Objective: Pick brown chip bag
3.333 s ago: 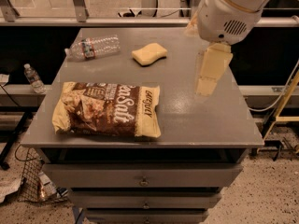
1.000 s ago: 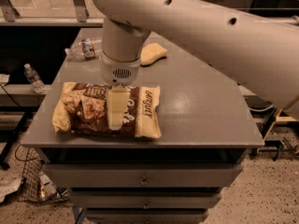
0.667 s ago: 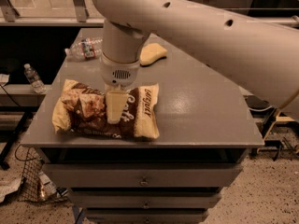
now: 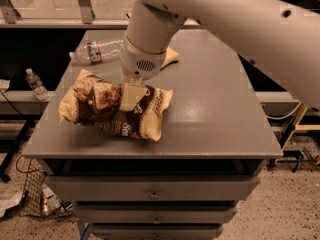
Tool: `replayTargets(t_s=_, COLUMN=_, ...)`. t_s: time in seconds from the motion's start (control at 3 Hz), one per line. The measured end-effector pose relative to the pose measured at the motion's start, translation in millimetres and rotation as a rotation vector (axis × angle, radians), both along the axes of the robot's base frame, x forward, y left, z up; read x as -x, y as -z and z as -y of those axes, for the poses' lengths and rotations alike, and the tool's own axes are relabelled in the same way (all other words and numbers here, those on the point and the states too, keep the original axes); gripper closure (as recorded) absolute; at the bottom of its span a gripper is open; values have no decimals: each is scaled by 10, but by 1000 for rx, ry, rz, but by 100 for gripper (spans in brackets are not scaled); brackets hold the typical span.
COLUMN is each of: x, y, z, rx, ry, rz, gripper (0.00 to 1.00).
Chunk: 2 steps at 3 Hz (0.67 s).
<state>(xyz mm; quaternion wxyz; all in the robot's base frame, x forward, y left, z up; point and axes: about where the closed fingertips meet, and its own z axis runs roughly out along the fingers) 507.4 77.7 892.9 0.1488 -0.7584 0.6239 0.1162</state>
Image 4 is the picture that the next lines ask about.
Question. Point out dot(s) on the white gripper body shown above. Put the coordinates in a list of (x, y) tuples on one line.
[(139, 63)]

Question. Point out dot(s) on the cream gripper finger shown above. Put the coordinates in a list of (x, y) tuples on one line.
[(131, 96)]

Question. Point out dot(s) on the brown chip bag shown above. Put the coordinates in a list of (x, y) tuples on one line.
[(93, 101)]

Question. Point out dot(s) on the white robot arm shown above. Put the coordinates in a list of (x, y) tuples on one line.
[(280, 39)]

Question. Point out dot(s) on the yellow sponge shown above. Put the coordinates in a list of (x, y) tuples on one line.
[(172, 56)]

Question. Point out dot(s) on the clear plastic water bottle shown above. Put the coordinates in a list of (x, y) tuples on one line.
[(97, 51)]

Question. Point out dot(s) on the small water bottle on ledge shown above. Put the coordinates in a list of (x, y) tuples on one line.
[(36, 85)]

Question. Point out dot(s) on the grey drawer cabinet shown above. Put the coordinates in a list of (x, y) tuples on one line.
[(214, 125)]

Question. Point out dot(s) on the top drawer with knob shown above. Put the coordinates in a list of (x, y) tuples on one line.
[(153, 188)]

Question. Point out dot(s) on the drawer with knob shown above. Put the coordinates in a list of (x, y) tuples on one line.
[(155, 214), (153, 188), (157, 232)]

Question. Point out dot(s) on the middle drawer with knob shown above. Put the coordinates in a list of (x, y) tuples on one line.
[(155, 214)]

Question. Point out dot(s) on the bottom drawer with knob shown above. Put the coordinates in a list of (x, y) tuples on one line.
[(157, 232)]

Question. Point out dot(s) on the crumpled paper on floor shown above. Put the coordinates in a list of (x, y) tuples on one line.
[(10, 201)]

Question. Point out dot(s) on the metal railing frame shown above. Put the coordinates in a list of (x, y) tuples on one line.
[(81, 13)]

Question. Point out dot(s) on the wire mesh waste basket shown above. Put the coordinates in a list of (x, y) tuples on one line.
[(39, 202)]

